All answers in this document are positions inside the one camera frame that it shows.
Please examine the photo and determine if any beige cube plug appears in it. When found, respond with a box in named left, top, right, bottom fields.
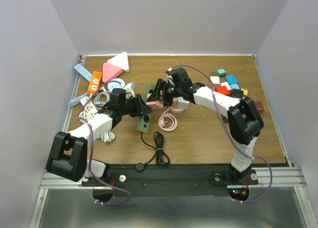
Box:
left=171, top=97, right=178, bottom=108

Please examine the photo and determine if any white triangular power strip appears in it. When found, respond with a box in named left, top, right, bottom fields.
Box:
left=107, top=52, right=130, bottom=73

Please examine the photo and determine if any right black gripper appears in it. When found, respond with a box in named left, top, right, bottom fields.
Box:
left=148, top=78, right=183, bottom=106

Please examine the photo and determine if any orange power strip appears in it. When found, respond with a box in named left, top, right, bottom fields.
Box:
left=87, top=71, right=102, bottom=94

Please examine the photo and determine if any teal cube plug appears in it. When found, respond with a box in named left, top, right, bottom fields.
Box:
left=217, top=69, right=227, bottom=77

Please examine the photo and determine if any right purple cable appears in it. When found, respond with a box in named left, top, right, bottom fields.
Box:
left=171, top=65, right=274, bottom=204

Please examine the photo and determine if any pink triangular power strip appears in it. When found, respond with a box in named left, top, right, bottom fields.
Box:
left=102, top=63, right=123, bottom=82

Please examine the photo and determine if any pink cube socket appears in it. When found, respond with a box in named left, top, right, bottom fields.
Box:
left=146, top=99, right=163, bottom=109

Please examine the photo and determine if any blue round socket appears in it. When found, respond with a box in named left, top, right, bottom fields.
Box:
left=107, top=78, right=126, bottom=91

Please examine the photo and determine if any small white cube plug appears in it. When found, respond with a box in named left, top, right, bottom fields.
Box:
left=220, top=81, right=232, bottom=91

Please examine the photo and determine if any green power strip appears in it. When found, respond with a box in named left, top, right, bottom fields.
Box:
left=137, top=83, right=155, bottom=133

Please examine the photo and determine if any pink round socket with cable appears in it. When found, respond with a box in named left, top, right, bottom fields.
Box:
left=158, top=107, right=185, bottom=132

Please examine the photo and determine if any light blue cube plug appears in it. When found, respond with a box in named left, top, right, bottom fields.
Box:
left=230, top=83, right=240, bottom=90

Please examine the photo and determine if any yellow cube plug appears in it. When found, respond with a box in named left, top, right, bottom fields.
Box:
left=241, top=88, right=248, bottom=97

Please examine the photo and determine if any light blue cable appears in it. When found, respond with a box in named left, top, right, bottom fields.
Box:
left=68, top=85, right=111, bottom=107

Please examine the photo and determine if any black power cord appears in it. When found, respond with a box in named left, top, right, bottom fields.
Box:
left=135, top=131, right=171, bottom=172

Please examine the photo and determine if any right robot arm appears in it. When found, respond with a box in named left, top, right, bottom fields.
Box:
left=146, top=79, right=264, bottom=183

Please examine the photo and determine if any black cube plug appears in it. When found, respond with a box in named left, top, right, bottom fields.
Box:
left=231, top=88, right=244, bottom=99

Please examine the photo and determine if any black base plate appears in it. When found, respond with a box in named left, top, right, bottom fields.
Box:
left=81, top=164, right=259, bottom=198

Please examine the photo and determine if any white cable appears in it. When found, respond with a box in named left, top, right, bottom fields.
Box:
left=79, top=81, right=137, bottom=144

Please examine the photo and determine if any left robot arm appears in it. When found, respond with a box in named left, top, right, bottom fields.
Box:
left=46, top=94, right=152, bottom=182

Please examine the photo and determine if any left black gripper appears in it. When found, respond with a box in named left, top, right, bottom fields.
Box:
left=119, top=93, right=151, bottom=118

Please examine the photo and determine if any dark red cube plug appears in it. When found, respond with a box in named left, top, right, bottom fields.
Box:
left=254, top=101, right=264, bottom=113

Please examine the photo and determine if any white grey cube plug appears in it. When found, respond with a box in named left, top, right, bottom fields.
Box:
left=177, top=97, right=189, bottom=110

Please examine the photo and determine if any light blue power strip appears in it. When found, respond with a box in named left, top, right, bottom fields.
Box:
left=74, top=64, right=92, bottom=82

